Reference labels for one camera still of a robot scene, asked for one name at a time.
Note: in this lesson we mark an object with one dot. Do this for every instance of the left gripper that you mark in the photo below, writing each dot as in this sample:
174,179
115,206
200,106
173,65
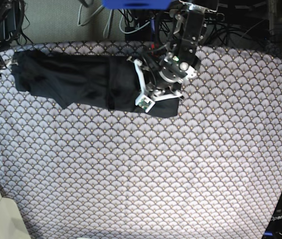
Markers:
165,69

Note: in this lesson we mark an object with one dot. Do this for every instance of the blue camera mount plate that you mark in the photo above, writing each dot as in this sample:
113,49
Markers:
136,4

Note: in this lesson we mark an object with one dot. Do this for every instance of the black power adapter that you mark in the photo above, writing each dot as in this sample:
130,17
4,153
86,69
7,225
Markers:
11,22

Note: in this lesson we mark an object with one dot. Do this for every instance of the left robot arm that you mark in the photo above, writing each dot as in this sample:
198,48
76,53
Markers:
188,31

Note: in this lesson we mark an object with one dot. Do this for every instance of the fan-patterned tablecloth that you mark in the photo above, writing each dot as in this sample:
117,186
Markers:
214,171

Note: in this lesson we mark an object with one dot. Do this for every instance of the dark grey T-shirt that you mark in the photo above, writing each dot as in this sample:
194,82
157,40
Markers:
108,82

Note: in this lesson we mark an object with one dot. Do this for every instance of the black power strip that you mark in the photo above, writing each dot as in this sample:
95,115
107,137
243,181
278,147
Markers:
214,16

